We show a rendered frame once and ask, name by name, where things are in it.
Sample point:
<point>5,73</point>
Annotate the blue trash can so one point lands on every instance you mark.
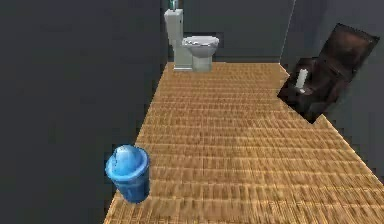
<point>128,176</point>

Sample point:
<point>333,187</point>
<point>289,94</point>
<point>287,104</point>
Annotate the white toilet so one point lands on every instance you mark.
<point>186,46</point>

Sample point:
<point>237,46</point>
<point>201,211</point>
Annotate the teal bottle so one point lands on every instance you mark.
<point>173,4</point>

